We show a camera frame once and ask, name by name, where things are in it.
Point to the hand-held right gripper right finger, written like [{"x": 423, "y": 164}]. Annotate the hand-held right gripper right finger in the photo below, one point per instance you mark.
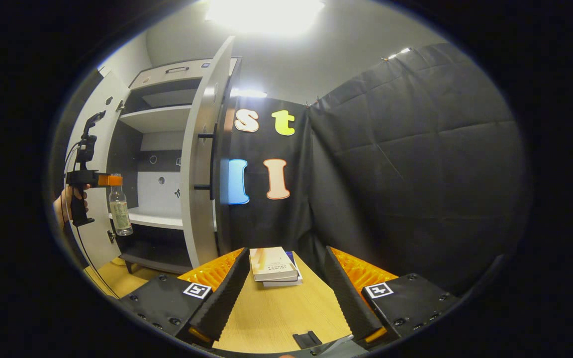
[{"x": 348, "y": 298}]

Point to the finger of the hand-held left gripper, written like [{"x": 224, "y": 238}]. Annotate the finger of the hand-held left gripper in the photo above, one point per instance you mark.
[{"x": 111, "y": 180}]

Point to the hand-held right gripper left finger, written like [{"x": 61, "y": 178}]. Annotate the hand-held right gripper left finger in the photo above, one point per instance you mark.
[{"x": 222, "y": 303}]

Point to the clear plastic bottle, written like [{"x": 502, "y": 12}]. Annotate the clear plastic bottle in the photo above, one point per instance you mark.
[{"x": 120, "y": 214}]

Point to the grey cabinet door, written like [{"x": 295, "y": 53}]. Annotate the grey cabinet door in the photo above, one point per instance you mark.
[
  {"x": 98, "y": 214},
  {"x": 197, "y": 209}
]

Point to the grey cabinet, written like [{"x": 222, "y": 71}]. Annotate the grey cabinet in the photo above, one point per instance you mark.
[{"x": 157, "y": 117}]

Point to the grey cabinet drawer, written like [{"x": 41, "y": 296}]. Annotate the grey cabinet drawer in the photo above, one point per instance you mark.
[{"x": 152, "y": 78}]

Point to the beige book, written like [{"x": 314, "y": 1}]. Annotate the beige book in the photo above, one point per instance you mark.
[{"x": 271, "y": 263}]

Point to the blue covered book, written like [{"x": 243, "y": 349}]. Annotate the blue covered book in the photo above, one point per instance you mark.
[{"x": 295, "y": 263}]

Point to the black backdrop cloth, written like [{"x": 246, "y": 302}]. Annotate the black backdrop cloth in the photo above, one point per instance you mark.
[{"x": 416, "y": 174}]

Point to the small ceiling light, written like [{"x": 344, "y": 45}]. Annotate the small ceiling light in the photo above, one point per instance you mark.
[
  {"x": 401, "y": 51},
  {"x": 249, "y": 93}
]

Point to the large ceiling light panel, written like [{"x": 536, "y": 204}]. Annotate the large ceiling light panel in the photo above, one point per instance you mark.
[{"x": 266, "y": 15}]

